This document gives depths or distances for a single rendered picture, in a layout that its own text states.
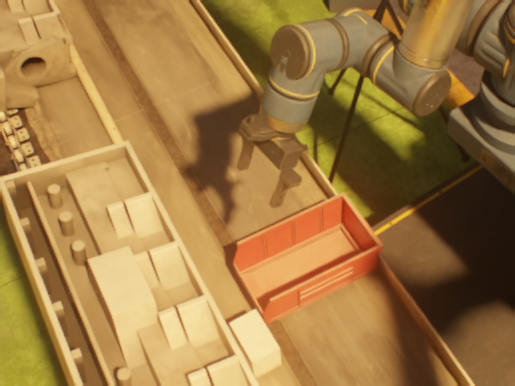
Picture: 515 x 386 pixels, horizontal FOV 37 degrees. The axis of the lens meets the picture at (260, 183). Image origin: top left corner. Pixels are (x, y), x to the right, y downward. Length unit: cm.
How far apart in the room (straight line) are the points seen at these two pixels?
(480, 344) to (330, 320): 62
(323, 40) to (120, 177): 83
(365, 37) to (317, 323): 78
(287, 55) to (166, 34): 125
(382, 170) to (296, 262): 120
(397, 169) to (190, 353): 165
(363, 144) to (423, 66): 180
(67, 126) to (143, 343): 92
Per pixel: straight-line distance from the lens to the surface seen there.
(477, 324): 250
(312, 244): 212
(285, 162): 162
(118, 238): 199
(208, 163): 231
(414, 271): 256
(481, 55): 192
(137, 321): 184
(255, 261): 206
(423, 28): 149
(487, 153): 204
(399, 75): 154
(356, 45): 158
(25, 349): 299
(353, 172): 320
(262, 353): 187
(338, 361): 197
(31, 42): 253
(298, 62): 149
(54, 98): 260
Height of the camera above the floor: 256
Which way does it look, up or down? 54 degrees down
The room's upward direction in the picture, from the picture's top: 6 degrees counter-clockwise
